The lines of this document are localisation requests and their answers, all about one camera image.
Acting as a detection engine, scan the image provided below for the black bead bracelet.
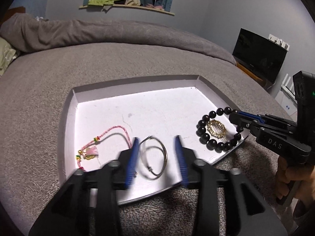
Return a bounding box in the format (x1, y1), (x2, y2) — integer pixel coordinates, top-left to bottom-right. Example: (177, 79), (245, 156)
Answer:
(196, 107), (243, 151)

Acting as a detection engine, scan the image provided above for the brown headboard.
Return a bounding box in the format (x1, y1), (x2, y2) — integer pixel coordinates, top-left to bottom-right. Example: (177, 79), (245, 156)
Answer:
(4, 6), (26, 21)

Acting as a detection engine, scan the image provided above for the white shallow box tray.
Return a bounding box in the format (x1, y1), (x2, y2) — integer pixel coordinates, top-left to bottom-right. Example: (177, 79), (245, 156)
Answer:
(60, 74), (250, 206)

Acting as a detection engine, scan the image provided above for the pale green pillow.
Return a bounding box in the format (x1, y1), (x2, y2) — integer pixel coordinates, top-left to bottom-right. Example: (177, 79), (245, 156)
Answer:
(0, 36), (20, 77)

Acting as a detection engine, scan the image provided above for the wooden television stand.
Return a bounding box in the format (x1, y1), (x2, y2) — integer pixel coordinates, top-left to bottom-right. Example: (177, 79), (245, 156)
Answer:
(235, 61), (271, 89)

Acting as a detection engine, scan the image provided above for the white wifi router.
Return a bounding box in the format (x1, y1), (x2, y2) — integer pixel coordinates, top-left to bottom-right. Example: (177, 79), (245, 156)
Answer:
(275, 88), (300, 121)

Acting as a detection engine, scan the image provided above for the green crumpled cloth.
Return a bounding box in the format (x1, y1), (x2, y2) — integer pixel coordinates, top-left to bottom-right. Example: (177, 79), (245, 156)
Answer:
(88, 0), (126, 6)

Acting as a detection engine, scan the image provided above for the window sill shelf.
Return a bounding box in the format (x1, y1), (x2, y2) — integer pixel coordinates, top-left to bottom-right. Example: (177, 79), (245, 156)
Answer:
(79, 4), (176, 16)

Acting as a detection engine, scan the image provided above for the silver wire bangle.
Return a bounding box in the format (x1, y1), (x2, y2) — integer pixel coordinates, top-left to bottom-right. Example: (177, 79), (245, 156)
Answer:
(138, 136), (168, 177)

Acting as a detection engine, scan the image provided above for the white wall hook rack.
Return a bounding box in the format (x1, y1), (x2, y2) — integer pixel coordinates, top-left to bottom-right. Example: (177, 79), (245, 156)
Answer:
(268, 34), (290, 50)

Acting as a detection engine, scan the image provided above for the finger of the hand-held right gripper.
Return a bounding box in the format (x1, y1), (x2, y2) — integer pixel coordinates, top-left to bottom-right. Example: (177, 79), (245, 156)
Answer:
(228, 111), (267, 126)
(235, 124), (262, 140)

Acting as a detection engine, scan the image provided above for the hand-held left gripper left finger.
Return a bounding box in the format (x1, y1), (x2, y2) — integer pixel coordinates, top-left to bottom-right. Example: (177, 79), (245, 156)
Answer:
(28, 137), (140, 236)

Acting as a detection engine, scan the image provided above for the black flat television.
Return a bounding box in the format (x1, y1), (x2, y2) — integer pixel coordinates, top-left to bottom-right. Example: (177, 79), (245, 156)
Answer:
(232, 28), (288, 83)

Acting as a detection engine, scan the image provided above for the grey rolled quilt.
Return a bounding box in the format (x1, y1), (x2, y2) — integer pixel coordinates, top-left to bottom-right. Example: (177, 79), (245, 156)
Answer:
(0, 13), (237, 66)

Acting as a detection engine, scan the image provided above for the pink cord tassel bracelet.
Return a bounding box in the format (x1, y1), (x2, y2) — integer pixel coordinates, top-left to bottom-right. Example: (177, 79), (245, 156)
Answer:
(76, 125), (132, 172)

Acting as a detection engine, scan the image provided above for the gold oval ring ornament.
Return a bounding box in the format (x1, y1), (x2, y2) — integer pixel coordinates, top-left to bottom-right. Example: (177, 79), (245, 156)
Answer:
(207, 119), (227, 138)

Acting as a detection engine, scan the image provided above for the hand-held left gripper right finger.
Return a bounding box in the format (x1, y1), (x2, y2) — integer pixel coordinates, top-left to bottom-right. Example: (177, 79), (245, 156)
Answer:
(174, 135), (289, 236)

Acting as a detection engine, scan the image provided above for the person's right hand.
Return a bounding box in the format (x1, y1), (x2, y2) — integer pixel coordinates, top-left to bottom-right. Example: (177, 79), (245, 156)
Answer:
(275, 156), (315, 203)

